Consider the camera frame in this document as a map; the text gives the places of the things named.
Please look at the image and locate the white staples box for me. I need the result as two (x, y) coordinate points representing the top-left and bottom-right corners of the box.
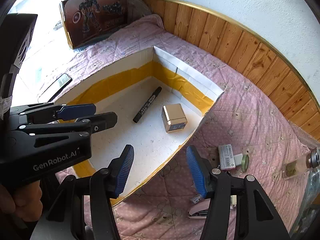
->
(218, 144), (236, 171)

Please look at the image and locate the pink stapler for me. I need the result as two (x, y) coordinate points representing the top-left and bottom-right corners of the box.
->
(187, 194), (237, 220)

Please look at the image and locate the black marker pen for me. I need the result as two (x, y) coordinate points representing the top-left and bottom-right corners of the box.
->
(133, 86), (162, 123)

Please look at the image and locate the gold metal tin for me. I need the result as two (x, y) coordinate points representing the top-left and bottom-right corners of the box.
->
(161, 103), (188, 133)

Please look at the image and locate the person left hand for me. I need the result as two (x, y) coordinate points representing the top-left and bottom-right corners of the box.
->
(1, 180), (43, 222)

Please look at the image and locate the black smartphone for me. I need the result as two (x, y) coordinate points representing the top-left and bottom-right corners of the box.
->
(37, 73), (72, 103)

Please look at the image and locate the small white box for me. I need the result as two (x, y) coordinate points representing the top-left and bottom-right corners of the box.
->
(234, 153), (243, 166)

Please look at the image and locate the green tape roll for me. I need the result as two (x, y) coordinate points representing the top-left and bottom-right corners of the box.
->
(241, 154), (249, 173)

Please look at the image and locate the pink bear quilt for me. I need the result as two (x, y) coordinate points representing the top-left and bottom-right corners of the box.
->
(69, 15), (309, 239)

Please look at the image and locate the white cardboard box yellow tape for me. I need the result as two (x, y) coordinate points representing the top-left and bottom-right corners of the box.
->
(55, 47), (223, 202)

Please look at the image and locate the glass tea bottle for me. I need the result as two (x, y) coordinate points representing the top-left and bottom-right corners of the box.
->
(281, 147), (319, 180)

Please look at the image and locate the robot toy box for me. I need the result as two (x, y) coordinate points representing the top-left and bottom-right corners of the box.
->
(60, 0), (128, 49)

